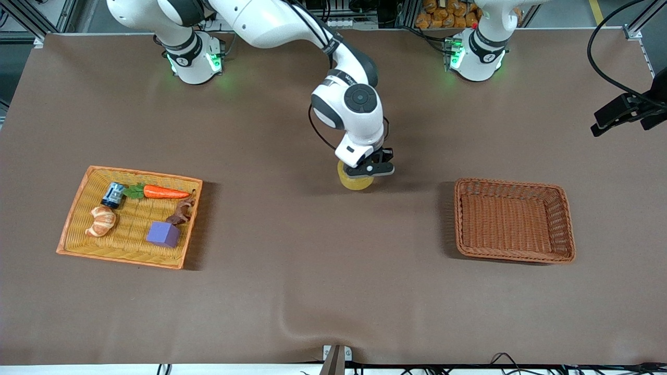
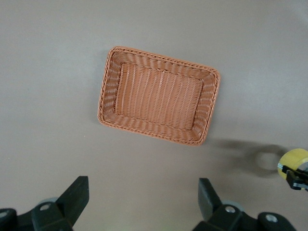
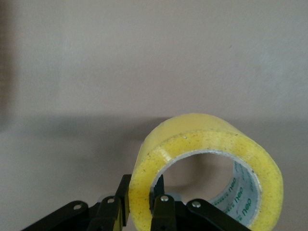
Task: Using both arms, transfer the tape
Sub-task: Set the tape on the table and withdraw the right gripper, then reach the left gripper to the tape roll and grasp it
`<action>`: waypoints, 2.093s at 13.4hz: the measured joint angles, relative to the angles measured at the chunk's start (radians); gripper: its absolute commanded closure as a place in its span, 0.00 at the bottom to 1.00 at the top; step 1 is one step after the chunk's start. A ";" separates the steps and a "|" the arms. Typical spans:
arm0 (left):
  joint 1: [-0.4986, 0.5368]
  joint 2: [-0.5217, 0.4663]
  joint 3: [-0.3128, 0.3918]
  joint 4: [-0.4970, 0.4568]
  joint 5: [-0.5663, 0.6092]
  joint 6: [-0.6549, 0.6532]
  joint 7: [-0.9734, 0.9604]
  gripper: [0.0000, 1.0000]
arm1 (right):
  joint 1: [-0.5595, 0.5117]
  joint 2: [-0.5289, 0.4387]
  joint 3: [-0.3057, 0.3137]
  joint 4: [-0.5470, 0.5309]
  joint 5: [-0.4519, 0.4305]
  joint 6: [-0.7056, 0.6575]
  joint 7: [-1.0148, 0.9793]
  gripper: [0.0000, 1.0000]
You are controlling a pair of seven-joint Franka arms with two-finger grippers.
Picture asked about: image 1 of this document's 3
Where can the orange toy carrot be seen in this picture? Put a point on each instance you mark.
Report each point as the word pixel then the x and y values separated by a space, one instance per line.
pixel 161 192

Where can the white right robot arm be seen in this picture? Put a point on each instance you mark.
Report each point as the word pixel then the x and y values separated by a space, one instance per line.
pixel 260 21

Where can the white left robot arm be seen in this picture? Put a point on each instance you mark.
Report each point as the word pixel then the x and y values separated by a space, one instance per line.
pixel 479 52

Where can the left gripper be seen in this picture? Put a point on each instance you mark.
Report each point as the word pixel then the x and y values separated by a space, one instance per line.
pixel 657 98

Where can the brown table cloth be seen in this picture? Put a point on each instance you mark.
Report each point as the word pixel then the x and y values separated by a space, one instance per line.
pixel 333 260

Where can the brown wicker basket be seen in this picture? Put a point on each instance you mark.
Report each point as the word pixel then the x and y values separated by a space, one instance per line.
pixel 510 229

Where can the brown twisted wooden piece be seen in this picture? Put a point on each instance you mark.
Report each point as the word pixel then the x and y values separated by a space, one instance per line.
pixel 183 211

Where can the bag of orange toys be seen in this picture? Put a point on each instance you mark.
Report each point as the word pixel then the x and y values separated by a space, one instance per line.
pixel 443 18

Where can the aluminium frame post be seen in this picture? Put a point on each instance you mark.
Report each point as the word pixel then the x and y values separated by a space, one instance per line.
pixel 638 26
pixel 31 21

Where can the yellow clear tape roll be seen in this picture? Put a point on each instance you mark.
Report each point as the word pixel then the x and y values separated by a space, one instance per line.
pixel 357 183

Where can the purple foam block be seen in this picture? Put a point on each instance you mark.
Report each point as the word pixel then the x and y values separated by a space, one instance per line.
pixel 162 234

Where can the long white power strip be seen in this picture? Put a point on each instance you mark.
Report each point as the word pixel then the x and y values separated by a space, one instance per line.
pixel 354 23

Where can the toy bread croissant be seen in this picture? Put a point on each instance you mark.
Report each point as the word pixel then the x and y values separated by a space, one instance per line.
pixel 101 221

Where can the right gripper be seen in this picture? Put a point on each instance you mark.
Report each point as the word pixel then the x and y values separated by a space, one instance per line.
pixel 386 154

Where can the grey metal table bracket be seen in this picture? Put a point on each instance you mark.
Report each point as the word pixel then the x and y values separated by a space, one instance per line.
pixel 327 353

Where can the small blue can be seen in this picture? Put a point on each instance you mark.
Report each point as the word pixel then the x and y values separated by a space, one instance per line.
pixel 113 195

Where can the yellow wicker tray orange rim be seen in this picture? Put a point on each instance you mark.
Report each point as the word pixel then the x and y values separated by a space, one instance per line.
pixel 133 219

